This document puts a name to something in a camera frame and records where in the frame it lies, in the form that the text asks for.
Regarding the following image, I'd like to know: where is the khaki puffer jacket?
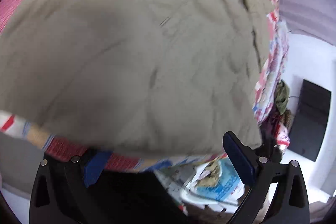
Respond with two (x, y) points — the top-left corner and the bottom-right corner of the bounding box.
(1, 0), (273, 157)

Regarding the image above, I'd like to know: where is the blue printed plastic bag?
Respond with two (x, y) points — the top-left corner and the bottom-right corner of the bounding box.
(154, 155), (247, 208)

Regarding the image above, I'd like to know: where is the olive green crumpled garment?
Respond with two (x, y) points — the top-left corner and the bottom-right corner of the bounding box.
(274, 80), (290, 115)

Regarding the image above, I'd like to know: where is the leaf patterned patchwork quilt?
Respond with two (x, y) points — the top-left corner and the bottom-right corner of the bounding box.
(1, 0), (289, 172)

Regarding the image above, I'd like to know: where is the black monitor on wall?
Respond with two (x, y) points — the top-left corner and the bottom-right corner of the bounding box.
(289, 80), (331, 161)

